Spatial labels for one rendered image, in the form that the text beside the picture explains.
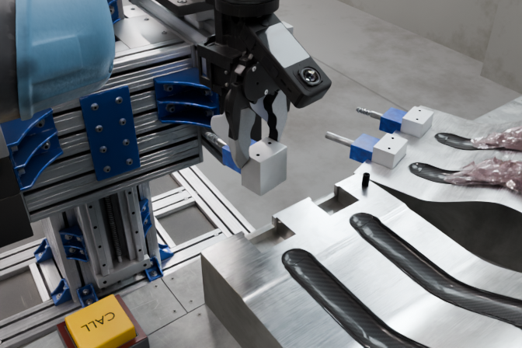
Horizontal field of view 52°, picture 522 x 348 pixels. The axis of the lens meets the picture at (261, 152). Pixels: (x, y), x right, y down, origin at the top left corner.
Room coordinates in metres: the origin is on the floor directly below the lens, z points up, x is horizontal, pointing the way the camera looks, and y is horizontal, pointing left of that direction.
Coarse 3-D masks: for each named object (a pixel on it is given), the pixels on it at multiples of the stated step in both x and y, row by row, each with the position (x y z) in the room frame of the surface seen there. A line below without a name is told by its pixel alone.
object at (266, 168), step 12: (252, 144) 0.57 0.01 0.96; (264, 144) 0.57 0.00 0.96; (276, 144) 0.57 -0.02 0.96; (228, 156) 0.58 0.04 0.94; (252, 156) 0.55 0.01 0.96; (264, 156) 0.55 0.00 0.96; (276, 156) 0.55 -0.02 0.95; (252, 168) 0.54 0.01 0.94; (264, 168) 0.54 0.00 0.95; (276, 168) 0.55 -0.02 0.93; (252, 180) 0.54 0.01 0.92; (264, 180) 0.54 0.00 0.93; (276, 180) 0.55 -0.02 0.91; (264, 192) 0.54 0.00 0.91
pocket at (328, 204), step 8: (336, 192) 0.57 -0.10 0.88; (344, 192) 0.57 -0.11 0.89; (320, 200) 0.56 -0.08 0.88; (328, 200) 0.56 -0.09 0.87; (336, 200) 0.57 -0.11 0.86; (344, 200) 0.57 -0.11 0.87; (352, 200) 0.55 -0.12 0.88; (320, 208) 0.56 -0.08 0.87; (328, 208) 0.56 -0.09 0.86; (336, 208) 0.56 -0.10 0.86
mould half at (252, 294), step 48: (384, 192) 0.56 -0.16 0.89; (240, 240) 0.47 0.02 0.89; (288, 240) 0.47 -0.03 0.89; (336, 240) 0.47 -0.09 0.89; (432, 240) 0.47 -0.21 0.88; (240, 288) 0.39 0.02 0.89; (288, 288) 0.40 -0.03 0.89; (384, 288) 0.40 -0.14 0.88; (480, 288) 0.39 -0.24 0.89; (240, 336) 0.39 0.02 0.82; (288, 336) 0.34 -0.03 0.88; (336, 336) 0.34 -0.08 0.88; (432, 336) 0.33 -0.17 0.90; (480, 336) 0.31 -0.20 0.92
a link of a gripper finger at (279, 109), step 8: (264, 96) 0.60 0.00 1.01; (272, 96) 0.58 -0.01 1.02; (280, 96) 0.59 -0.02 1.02; (256, 104) 0.62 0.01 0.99; (264, 104) 0.58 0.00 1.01; (272, 104) 0.58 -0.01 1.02; (280, 104) 0.59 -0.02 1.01; (256, 112) 0.62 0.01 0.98; (264, 112) 0.61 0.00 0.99; (272, 112) 0.58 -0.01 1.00; (280, 112) 0.59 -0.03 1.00; (272, 120) 0.59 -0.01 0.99; (280, 120) 0.59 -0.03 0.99; (272, 128) 0.59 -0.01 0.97; (280, 128) 0.59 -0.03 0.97; (272, 136) 0.59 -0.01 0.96; (280, 136) 0.59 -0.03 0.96
